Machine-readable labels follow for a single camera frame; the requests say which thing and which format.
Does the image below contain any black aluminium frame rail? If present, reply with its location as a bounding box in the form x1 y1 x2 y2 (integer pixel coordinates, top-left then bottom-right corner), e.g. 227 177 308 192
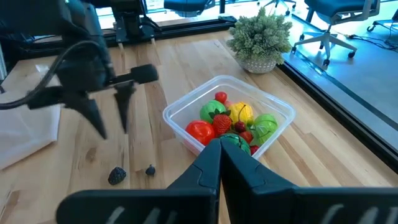
12 17 239 60
276 60 398 174

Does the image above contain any green potted plant white pot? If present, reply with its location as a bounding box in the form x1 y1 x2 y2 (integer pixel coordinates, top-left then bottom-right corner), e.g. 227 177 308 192
226 7 294 75

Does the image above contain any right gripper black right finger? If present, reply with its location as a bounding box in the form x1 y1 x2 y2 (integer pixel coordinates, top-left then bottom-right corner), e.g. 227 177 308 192
220 139 398 224

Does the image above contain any dark red stemmed toy cherry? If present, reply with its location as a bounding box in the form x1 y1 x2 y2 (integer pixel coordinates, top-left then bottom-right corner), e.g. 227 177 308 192
233 104 247 134

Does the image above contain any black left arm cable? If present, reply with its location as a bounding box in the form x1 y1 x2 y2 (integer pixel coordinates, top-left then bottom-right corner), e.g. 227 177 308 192
0 40 109 110

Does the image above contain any folded cream cloth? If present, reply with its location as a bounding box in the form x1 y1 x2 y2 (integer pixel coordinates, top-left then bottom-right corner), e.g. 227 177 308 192
0 90 62 171

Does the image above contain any large green toy pear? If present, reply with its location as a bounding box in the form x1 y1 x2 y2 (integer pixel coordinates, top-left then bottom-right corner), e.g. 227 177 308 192
248 113 279 146

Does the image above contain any black floor cable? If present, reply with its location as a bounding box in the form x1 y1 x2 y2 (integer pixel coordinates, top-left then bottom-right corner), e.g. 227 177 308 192
338 32 398 52

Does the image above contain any white office chair base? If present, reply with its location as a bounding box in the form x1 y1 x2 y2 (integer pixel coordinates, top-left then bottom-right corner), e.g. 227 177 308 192
257 0 297 16

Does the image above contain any large red round toy fruit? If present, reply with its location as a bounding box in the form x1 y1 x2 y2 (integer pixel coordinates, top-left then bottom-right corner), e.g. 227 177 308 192
185 120 216 146

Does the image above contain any grey-blue office chair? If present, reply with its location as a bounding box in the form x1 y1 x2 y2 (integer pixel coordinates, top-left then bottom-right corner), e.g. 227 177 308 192
292 0 381 67

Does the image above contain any blue office chair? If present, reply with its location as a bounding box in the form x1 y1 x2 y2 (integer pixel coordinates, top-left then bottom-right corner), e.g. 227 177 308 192
163 0 216 18

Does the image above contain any red toy strawberry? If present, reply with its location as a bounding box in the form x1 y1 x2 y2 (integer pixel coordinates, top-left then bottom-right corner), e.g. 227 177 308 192
211 109 233 136
239 130 254 144

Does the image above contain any black office chair base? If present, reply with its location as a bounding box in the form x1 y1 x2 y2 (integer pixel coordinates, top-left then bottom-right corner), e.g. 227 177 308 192
366 8 398 34

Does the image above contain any clear plastic tupperware container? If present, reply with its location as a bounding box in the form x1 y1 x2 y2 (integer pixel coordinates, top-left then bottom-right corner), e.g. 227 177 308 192
162 74 297 160

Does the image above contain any yellow toy bell pepper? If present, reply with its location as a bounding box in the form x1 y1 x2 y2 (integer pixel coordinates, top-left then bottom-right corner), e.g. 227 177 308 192
228 101 255 126

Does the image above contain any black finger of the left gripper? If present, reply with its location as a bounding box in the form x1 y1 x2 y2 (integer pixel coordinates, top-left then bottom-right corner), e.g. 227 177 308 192
114 82 136 134
67 93 108 140

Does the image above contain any striped green toy watermelon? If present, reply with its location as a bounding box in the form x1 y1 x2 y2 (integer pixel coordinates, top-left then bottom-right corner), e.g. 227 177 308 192
219 133 252 156

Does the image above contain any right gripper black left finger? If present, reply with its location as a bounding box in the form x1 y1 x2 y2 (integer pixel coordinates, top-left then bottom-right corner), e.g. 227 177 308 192
55 138 222 224

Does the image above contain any dark toy blackberry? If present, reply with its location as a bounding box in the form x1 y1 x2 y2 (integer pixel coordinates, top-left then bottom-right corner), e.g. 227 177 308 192
108 166 127 186

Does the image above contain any green toy apple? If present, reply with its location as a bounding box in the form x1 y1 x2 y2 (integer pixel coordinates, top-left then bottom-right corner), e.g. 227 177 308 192
199 99 227 124

